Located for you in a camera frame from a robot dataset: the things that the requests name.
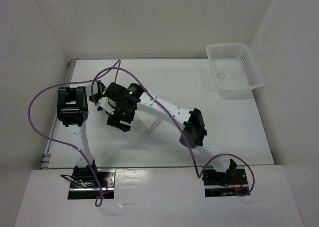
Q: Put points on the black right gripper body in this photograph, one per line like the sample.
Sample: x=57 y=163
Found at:
x=121 y=113

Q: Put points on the white pleated skirt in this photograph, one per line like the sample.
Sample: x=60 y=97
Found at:
x=142 y=125

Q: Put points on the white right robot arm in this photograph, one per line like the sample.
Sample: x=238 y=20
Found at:
x=124 y=102

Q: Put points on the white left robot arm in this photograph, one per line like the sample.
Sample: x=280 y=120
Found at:
x=73 y=112

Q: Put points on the white plastic basket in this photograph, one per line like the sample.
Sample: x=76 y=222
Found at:
x=242 y=71

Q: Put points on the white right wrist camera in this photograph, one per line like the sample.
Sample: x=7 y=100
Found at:
x=103 y=104

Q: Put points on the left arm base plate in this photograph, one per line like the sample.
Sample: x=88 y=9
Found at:
x=86 y=187

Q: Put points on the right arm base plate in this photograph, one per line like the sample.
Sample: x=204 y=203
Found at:
x=218 y=185

